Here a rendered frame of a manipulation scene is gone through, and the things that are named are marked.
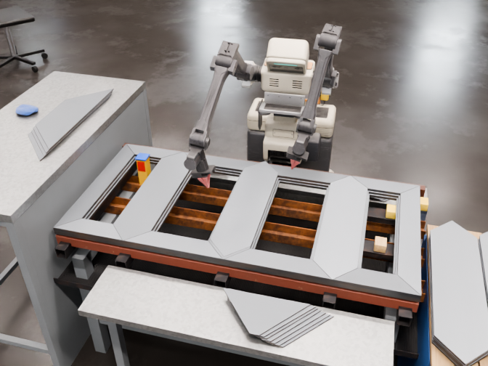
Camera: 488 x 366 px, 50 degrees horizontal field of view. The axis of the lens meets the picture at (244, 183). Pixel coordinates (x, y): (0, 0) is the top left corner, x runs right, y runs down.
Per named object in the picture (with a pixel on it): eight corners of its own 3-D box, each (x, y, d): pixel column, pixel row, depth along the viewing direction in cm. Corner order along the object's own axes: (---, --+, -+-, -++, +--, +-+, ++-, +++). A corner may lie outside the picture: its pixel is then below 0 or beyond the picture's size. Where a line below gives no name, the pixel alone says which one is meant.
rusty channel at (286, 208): (424, 239, 250) (425, 231, 247) (107, 187, 285) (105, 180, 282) (423, 229, 257) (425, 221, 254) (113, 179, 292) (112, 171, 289)
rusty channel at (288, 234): (424, 268, 234) (426, 260, 232) (88, 209, 270) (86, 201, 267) (424, 256, 241) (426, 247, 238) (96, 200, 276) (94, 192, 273)
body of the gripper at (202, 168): (211, 176, 234) (207, 161, 230) (191, 176, 237) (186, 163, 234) (216, 168, 239) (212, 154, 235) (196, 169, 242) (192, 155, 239)
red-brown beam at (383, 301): (416, 313, 203) (419, 302, 200) (57, 243, 236) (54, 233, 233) (416, 295, 210) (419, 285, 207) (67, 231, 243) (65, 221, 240)
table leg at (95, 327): (105, 353, 278) (83, 260, 239) (95, 351, 279) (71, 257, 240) (110, 344, 283) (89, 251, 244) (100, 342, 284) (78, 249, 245)
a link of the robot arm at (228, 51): (240, 39, 234) (219, 35, 236) (232, 68, 233) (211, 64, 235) (255, 67, 278) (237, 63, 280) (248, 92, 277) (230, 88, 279)
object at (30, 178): (13, 224, 208) (10, 216, 206) (-112, 200, 221) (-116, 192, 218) (146, 87, 311) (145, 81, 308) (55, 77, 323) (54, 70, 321)
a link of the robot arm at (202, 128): (238, 64, 239) (216, 59, 241) (237, 57, 234) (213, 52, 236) (209, 150, 230) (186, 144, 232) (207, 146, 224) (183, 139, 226)
